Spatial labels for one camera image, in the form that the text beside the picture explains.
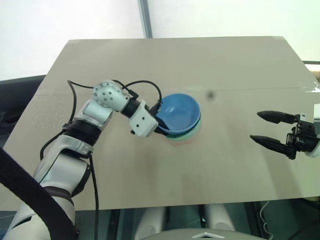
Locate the grey vertical pole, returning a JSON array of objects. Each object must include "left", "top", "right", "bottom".
[{"left": 137, "top": 0, "right": 154, "bottom": 39}]

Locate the dark curved furniture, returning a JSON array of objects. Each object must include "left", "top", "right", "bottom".
[{"left": 0, "top": 74, "right": 47, "bottom": 141}]

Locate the white thin cable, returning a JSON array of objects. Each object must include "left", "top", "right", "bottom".
[{"left": 259, "top": 199, "right": 274, "bottom": 237}]

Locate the silver robot torso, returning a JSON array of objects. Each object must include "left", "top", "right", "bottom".
[{"left": 141, "top": 226, "right": 258, "bottom": 240}]

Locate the pink bowl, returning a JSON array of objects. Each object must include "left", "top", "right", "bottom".
[{"left": 166, "top": 124, "right": 202, "bottom": 147}]

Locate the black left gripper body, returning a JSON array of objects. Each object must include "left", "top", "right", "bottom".
[{"left": 149, "top": 103, "right": 163, "bottom": 118}]

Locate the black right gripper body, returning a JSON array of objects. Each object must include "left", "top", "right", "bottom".
[{"left": 285, "top": 113, "right": 320, "bottom": 154}]

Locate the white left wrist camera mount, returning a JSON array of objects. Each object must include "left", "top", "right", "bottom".
[{"left": 128, "top": 100, "right": 160, "bottom": 138}]

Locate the blue bowl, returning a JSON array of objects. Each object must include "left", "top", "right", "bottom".
[{"left": 155, "top": 93, "right": 201, "bottom": 137}]

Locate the black strap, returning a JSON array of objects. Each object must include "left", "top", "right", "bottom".
[{"left": 0, "top": 147, "right": 80, "bottom": 240}]

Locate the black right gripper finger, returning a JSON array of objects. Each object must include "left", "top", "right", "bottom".
[
  {"left": 249, "top": 134, "right": 298, "bottom": 160},
  {"left": 256, "top": 110, "right": 301, "bottom": 125}
]

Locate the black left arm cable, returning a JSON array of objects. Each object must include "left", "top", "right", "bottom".
[{"left": 39, "top": 79, "right": 164, "bottom": 211}]

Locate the white rounded robot leg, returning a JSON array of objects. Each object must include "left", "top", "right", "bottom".
[
  {"left": 206, "top": 204, "right": 236, "bottom": 232},
  {"left": 136, "top": 206, "right": 167, "bottom": 237}
]

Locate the green bowl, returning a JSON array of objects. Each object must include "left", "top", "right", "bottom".
[{"left": 166, "top": 117, "right": 202, "bottom": 143}]

